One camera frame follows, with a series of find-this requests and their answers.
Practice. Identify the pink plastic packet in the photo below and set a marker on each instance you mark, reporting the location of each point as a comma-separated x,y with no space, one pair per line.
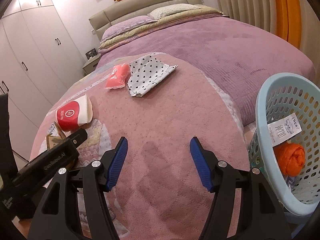
117,80

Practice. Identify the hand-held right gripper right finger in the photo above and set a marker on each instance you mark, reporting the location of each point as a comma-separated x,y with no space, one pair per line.
200,165

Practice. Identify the grey nightstand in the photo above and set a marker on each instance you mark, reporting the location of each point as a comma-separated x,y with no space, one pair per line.
91,65

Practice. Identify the beige curtain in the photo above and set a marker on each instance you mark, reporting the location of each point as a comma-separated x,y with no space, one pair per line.
306,30
240,0

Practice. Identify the orange curtain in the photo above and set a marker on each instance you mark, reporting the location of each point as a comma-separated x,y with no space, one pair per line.
285,10

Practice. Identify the orange plastic bag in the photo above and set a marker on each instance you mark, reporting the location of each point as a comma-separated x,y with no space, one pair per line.
290,157

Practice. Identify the white dotted pillow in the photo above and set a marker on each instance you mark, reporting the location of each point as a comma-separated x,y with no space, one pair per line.
172,10

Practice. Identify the polka dot cloth pouch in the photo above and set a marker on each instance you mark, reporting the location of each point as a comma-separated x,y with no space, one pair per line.
147,72

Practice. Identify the pink towel blanket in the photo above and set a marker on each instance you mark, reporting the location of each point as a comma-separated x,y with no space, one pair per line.
162,120

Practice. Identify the purple pillow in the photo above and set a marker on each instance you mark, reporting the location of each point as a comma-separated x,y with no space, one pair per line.
125,26

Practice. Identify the light blue plastic basket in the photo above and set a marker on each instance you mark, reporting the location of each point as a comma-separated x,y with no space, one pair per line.
275,92

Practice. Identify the beige padded headboard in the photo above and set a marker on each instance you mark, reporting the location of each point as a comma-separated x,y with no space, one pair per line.
150,2

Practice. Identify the purple bed blanket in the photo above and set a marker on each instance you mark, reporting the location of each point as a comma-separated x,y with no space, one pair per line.
225,50

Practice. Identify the white printed carton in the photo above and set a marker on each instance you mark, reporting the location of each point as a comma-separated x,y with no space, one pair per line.
282,130

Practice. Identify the beige folded quilt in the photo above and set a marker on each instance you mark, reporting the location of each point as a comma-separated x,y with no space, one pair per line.
195,16

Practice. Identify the white wardrobe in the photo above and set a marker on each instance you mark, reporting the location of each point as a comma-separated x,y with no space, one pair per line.
37,42

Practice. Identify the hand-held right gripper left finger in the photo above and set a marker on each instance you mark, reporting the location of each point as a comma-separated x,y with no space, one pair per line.
117,165

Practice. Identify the red and white paper cup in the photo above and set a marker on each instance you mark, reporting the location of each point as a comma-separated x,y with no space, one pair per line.
72,115

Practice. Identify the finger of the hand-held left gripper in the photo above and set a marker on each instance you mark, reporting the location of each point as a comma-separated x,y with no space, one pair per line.
77,137

